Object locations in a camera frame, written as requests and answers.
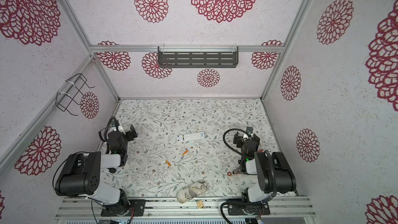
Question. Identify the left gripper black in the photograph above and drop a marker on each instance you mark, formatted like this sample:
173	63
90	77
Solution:
130	132

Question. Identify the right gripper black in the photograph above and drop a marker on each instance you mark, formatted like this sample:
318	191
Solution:
238	140

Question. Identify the white remote control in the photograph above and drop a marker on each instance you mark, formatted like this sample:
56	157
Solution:
190	137

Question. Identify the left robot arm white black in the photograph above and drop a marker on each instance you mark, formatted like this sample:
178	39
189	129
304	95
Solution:
80	175

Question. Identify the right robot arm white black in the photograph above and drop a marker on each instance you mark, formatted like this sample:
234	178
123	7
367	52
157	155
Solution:
272	170

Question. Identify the crumpled patterned cloth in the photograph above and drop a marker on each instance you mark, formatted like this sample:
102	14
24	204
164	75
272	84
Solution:
191	191

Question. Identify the small wooden block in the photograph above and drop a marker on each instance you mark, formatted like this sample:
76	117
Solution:
200	204

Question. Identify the red handled pliers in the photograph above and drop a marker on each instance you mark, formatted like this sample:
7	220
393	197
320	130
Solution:
236	172

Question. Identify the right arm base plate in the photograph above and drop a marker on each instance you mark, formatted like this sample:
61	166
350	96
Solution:
239	208

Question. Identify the black wire wall rack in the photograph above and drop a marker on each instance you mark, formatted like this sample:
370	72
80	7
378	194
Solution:
66	97

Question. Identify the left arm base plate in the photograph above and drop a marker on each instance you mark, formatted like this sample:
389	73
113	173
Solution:
135	208

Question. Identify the dark slotted wall shelf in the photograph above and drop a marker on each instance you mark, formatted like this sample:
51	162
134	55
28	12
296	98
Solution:
198	58

